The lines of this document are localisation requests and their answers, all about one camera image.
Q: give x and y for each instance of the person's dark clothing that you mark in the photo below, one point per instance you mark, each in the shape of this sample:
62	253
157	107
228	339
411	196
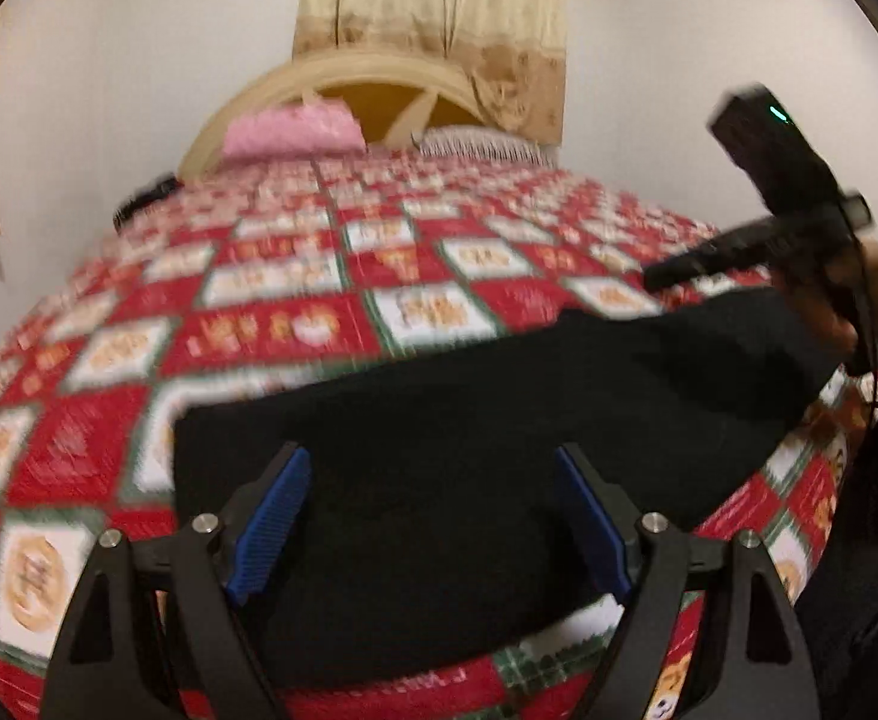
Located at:
870	577

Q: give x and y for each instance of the person's right hand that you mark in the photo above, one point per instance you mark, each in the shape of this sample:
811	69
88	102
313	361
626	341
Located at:
840	330

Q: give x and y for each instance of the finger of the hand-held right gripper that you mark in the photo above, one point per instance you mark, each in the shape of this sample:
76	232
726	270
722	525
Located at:
709	255

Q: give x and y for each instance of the red checked printed blanket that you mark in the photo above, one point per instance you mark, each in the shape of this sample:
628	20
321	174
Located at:
274	330

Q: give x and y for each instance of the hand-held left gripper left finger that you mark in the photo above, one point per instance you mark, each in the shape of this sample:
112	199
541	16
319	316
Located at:
274	525

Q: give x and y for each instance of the pink pillow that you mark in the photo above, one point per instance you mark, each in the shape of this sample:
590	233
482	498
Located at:
289	127

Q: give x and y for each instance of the cream wooden headboard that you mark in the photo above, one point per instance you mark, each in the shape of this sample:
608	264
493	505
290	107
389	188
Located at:
349	67

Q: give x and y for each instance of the black pants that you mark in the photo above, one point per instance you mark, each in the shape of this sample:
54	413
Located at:
446	427

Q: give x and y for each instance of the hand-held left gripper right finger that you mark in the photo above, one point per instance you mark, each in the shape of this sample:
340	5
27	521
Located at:
593	532

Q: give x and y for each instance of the striped pillow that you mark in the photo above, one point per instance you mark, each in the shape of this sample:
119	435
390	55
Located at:
484	142

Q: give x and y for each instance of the black object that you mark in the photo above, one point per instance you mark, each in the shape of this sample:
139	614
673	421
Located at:
143	199

